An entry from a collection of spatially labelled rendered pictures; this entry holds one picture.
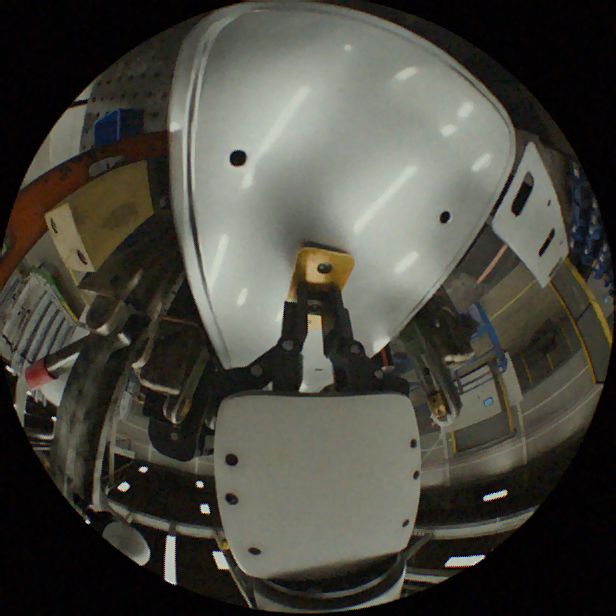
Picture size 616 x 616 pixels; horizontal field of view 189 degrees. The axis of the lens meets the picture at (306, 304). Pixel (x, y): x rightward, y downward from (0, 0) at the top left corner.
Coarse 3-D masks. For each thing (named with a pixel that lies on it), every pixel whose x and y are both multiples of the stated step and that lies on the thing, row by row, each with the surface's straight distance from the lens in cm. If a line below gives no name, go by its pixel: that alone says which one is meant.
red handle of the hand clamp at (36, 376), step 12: (84, 336) 17; (120, 336) 15; (72, 348) 18; (120, 348) 16; (48, 360) 21; (60, 360) 19; (72, 360) 18; (36, 372) 23; (48, 372) 21; (60, 372) 21; (36, 384) 24
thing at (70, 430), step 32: (96, 352) 14; (128, 352) 16; (96, 384) 15; (64, 416) 15; (96, 416) 17; (64, 448) 15; (96, 448) 17; (64, 480) 16; (96, 480) 18; (96, 512) 17
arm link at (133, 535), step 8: (104, 504) 54; (112, 512) 54; (120, 520) 54; (128, 528) 54; (128, 536) 54; (136, 536) 55; (112, 544) 53; (120, 544) 54; (128, 544) 54; (136, 544) 55; (144, 544) 56; (128, 552) 54; (136, 552) 55; (144, 552) 56; (136, 560) 56; (144, 560) 57
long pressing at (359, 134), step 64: (192, 64) 13; (256, 64) 11; (320, 64) 11; (384, 64) 12; (448, 64) 15; (192, 128) 12; (256, 128) 10; (320, 128) 10; (384, 128) 11; (448, 128) 13; (512, 128) 19; (192, 192) 12; (256, 192) 11; (320, 192) 11; (384, 192) 11; (448, 192) 14; (192, 256) 14; (256, 256) 13; (384, 256) 14; (448, 256) 17; (256, 320) 18; (384, 320) 20; (320, 384) 38
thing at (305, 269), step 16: (304, 256) 12; (320, 256) 12; (336, 256) 12; (352, 256) 12; (304, 272) 12; (320, 272) 13; (336, 272) 13; (320, 288) 13; (336, 288) 14; (320, 304) 13; (320, 320) 16
